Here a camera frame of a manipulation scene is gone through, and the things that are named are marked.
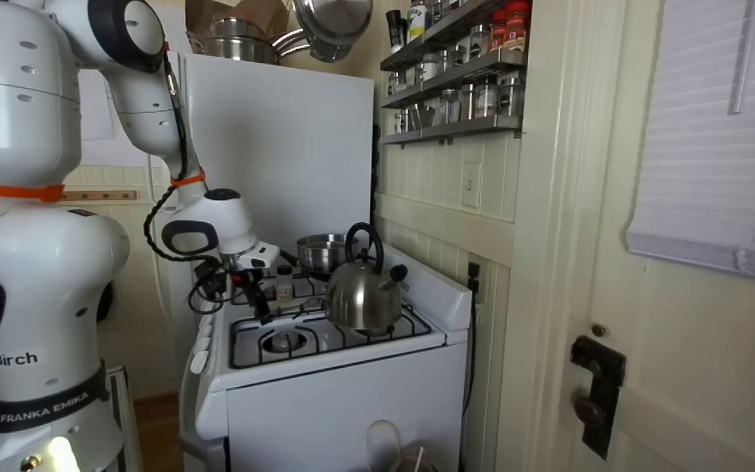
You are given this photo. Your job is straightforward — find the white window blind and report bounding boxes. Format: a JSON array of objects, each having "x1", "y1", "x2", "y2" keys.
[{"x1": 621, "y1": 0, "x2": 755, "y2": 289}]

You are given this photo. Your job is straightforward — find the white spice bottle beige cap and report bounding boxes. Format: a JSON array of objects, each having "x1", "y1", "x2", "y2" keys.
[{"x1": 265, "y1": 273, "x2": 298, "y2": 308}]

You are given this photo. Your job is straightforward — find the steel kettle black handle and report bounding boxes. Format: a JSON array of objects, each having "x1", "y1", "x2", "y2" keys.
[{"x1": 322, "y1": 220, "x2": 410, "y2": 338}]

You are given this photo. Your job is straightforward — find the black door latch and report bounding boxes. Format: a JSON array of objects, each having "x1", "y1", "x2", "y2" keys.
[{"x1": 566, "y1": 332, "x2": 629, "y2": 460}]

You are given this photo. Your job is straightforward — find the white label spice bottle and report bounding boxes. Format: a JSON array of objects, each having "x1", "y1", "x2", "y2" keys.
[{"x1": 404, "y1": 0, "x2": 430, "y2": 43}]

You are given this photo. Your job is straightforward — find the red cap spice bottle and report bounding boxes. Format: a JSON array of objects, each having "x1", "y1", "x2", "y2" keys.
[
  {"x1": 503, "y1": 0, "x2": 533, "y2": 55},
  {"x1": 486, "y1": 5, "x2": 510, "y2": 58}
]

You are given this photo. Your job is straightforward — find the jar with black round label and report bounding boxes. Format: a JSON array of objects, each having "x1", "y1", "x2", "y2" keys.
[{"x1": 465, "y1": 21, "x2": 495, "y2": 63}]

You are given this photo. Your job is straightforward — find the hanging steel pan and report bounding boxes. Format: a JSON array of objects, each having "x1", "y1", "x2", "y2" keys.
[{"x1": 290, "y1": 0, "x2": 378, "y2": 64}]

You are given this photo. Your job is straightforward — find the white refrigerator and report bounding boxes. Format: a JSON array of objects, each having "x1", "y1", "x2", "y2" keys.
[{"x1": 142, "y1": 49, "x2": 378, "y2": 400}]

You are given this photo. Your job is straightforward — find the white light switch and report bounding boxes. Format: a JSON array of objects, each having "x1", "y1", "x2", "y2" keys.
[{"x1": 459, "y1": 160, "x2": 484, "y2": 211}]

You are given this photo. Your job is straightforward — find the steel saucepan black handle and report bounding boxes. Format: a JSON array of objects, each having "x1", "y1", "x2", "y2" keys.
[{"x1": 279, "y1": 231, "x2": 350, "y2": 274}]

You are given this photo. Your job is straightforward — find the white gas stove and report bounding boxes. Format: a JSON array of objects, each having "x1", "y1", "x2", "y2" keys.
[{"x1": 176, "y1": 243, "x2": 477, "y2": 472}]

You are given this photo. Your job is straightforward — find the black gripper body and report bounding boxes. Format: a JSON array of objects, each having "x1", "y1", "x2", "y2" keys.
[{"x1": 218, "y1": 253, "x2": 266, "y2": 295}]

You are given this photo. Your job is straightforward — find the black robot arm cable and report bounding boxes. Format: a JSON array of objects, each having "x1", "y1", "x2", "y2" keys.
[{"x1": 139, "y1": 47, "x2": 232, "y2": 316}]

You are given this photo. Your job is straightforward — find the onion spice bottle black cap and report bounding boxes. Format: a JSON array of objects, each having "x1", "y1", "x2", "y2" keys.
[{"x1": 492, "y1": 71, "x2": 524, "y2": 119}]

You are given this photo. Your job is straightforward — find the wooden ruler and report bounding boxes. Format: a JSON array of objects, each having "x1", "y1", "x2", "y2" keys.
[{"x1": 60, "y1": 188, "x2": 142, "y2": 205}]

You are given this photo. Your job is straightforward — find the glass jar silver cap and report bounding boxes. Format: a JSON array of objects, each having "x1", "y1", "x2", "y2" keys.
[{"x1": 472, "y1": 76, "x2": 497, "y2": 122}]

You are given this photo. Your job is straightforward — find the organic pepper glass jar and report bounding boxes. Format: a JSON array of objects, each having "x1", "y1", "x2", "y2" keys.
[{"x1": 436, "y1": 87, "x2": 460, "y2": 125}]

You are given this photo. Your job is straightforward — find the black round object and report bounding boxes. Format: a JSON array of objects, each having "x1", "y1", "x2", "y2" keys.
[{"x1": 94, "y1": 274, "x2": 118, "y2": 324}]

